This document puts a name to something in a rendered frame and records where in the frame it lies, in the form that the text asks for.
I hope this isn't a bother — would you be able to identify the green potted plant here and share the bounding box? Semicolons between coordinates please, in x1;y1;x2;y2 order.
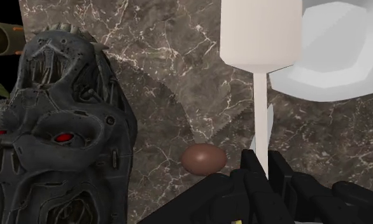
0;18;27;99

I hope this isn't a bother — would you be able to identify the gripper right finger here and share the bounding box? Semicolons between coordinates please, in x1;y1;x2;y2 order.
268;150;373;224

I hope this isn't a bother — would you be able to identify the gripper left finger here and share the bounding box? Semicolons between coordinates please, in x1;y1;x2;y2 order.
137;148;295;224

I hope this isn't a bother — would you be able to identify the white angular bowl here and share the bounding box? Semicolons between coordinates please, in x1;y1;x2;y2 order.
268;0;373;103

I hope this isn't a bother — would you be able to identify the dark grey robot skull figure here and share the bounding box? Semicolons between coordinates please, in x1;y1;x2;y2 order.
0;22;139;224

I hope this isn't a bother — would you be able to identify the brown egg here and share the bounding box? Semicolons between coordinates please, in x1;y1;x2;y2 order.
181;143;229;177

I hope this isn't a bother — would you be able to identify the white long-handled spatula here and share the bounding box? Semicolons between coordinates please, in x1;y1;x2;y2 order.
219;0;304;180

